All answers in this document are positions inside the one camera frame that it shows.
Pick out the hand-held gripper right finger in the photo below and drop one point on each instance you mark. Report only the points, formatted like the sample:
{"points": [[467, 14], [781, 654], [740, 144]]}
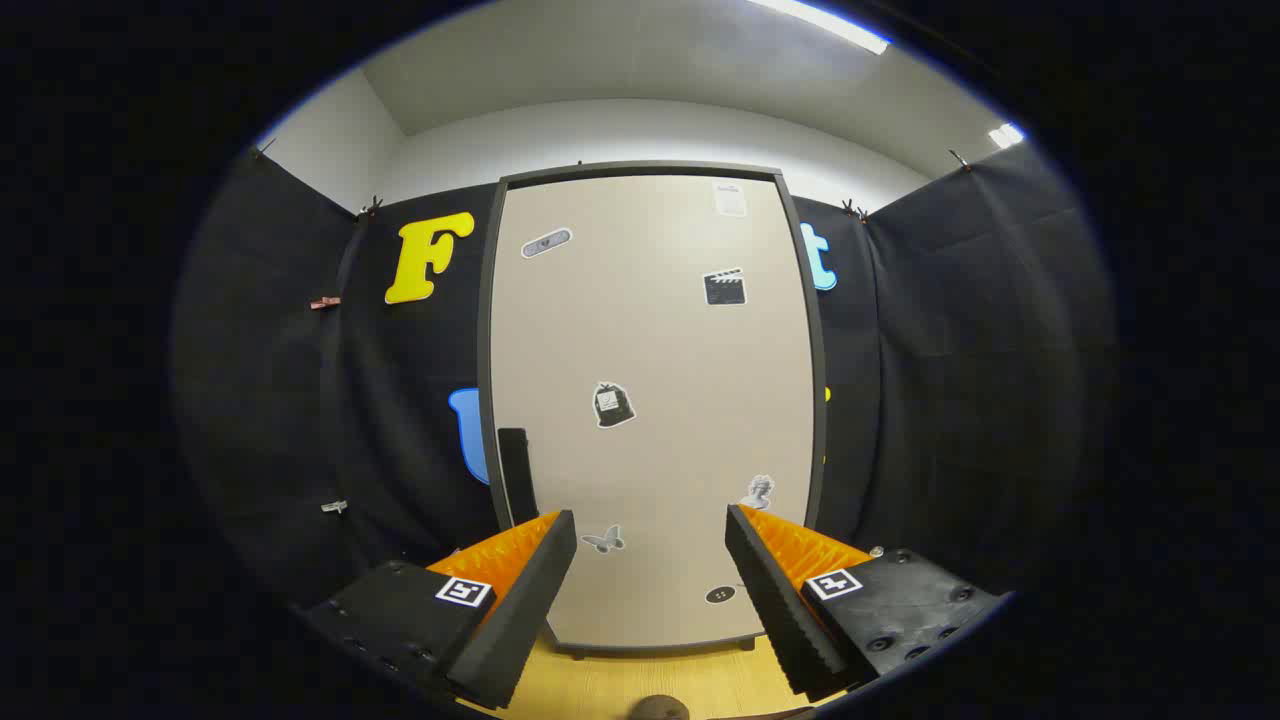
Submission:
{"points": [[775, 610]]}

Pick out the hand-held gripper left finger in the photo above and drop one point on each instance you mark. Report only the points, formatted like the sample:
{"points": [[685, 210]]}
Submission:
{"points": [[520, 620]]}

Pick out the grey shoe cabinet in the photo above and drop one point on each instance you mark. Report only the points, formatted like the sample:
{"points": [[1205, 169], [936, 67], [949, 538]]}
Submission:
{"points": [[484, 350]]}

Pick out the beige shoe cabinet door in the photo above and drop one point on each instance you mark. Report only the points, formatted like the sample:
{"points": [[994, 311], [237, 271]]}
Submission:
{"points": [[650, 330]]}

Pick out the black backdrop cloth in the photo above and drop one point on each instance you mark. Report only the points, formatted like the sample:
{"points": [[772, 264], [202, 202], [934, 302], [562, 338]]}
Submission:
{"points": [[280, 400]]}

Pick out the small ceiling light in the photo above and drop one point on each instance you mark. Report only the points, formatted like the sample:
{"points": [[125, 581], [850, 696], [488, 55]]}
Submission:
{"points": [[1005, 135]]}

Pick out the long ceiling light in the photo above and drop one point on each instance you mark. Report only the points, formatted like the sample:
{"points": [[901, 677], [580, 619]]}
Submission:
{"points": [[820, 20]]}

